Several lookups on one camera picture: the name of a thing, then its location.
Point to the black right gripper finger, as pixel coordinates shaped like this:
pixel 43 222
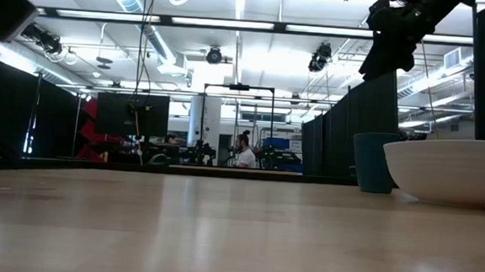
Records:
pixel 388 58

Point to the blue plastic cup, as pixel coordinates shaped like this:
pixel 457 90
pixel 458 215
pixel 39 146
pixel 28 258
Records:
pixel 369 160

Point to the white bowl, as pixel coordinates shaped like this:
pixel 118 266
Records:
pixel 451 170

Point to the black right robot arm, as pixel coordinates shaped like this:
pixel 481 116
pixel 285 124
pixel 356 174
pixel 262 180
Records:
pixel 440 2

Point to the white air vent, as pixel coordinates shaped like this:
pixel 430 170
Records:
pixel 456 58

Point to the black ceiling spotlight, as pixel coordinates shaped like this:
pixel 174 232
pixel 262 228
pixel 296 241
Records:
pixel 46 41
pixel 214 55
pixel 320 56

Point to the black partition foot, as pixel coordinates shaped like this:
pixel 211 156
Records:
pixel 158 159
pixel 351 172

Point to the blue box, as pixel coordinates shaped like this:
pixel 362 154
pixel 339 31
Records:
pixel 276 143

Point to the person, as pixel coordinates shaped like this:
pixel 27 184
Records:
pixel 247 157
pixel 170 139

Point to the white pillar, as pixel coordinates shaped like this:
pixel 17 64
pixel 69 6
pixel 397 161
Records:
pixel 209 121

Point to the black monitor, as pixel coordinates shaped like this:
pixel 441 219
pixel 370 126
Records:
pixel 117 113

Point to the dark ceiling discs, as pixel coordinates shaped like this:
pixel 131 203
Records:
pixel 104 63

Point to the red fabric object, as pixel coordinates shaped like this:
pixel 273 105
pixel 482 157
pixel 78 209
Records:
pixel 88 137

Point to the black station frame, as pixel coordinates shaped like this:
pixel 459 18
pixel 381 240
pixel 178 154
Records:
pixel 239 86

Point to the black overhead frame bar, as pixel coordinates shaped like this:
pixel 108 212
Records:
pixel 224 27

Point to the black table edge rail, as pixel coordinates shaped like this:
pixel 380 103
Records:
pixel 223 173

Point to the silver ventilation duct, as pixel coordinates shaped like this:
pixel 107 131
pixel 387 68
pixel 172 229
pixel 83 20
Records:
pixel 155 38
pixel 15 56

